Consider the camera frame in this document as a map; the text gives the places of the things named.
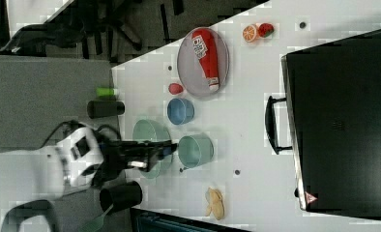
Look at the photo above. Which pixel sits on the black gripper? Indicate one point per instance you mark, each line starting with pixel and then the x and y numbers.
pixel 121 155

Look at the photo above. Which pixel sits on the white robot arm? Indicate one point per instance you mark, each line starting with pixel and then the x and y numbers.
pixel 31 180

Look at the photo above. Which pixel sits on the green perforated colander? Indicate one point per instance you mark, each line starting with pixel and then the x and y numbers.
pixel 149 130

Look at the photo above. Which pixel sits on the teal green cup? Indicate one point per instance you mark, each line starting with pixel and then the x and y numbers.
pixel 195 150

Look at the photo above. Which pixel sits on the blue bowl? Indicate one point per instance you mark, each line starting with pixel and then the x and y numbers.
pixel 180 111

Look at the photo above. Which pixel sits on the red strawberry toy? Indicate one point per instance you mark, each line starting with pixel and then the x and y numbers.
pixel 175 89

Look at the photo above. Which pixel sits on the grey round plate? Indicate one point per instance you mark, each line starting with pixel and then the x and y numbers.
pixel 190 71

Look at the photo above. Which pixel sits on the green marker cap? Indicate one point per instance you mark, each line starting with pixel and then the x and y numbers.
pixel 106 92

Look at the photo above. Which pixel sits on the green spatula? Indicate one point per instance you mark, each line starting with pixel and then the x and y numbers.
pixel 97 223

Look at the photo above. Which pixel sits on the red ketchup bottle toy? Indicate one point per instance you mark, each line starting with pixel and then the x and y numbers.
pixel 205 50

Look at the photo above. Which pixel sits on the black office chair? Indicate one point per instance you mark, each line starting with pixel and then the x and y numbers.
pixel 64 23

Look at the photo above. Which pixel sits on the orange slice toy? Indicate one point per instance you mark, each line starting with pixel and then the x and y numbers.
pixel 250 33

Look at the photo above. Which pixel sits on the black cylinder post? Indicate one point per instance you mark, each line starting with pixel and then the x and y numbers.
pixel 101 109
pixel 121 197

